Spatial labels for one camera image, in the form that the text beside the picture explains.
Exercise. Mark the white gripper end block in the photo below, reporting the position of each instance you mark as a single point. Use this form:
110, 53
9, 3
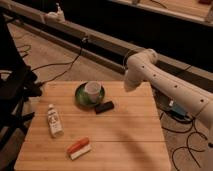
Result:
129, 86

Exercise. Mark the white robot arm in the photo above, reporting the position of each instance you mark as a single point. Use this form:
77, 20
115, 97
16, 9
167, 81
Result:
141, 67

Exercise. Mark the white cup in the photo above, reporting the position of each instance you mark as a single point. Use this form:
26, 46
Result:
93, 88

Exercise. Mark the black rectangular block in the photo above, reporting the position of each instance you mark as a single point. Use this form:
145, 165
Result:
104, 107

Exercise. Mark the green saucer plate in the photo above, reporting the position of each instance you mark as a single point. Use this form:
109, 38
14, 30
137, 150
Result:
83, 99

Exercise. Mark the blue box on floor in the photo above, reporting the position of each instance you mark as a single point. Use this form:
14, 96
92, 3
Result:
177, 109

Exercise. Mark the orange and white sponge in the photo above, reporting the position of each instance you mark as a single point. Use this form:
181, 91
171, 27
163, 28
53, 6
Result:
79, 148

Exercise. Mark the white plastic bottle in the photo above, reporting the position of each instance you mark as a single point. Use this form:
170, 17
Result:
54, 122

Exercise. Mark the long metal rail beam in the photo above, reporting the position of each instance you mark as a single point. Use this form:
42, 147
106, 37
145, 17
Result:
109, 43

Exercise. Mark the white object on rail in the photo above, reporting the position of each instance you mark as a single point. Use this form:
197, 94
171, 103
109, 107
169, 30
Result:
58, 15

